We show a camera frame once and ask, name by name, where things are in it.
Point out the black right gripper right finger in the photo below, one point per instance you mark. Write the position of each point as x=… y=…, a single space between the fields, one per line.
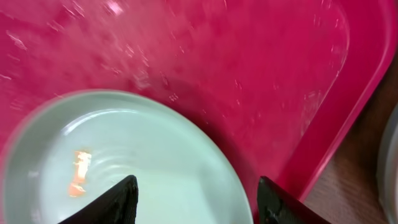
x=276 y=206

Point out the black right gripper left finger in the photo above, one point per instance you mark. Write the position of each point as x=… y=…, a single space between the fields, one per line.
x=118 y=205

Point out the light blue plate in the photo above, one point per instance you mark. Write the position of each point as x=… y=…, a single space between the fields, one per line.
x=182 y=176
x=386 y=174

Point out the red plastic tray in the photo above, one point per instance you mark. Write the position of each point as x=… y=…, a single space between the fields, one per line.
x=275 y=85

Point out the orange food residue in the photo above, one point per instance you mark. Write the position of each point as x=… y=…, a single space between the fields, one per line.
x=82 y=163

